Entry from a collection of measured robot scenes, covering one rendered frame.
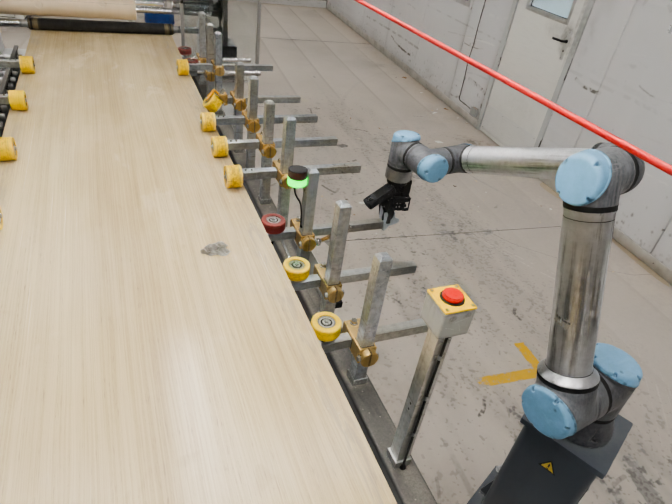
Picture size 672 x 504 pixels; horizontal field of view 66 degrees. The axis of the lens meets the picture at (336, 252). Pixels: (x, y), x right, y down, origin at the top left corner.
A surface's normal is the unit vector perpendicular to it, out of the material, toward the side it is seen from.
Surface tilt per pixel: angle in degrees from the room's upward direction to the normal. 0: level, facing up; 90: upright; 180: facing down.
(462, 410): 0
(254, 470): 0
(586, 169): 84
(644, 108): 90
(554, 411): 95
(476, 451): 0
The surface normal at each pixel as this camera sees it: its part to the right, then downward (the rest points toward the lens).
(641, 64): -0.95, 0.07
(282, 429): 0.13, -0.81
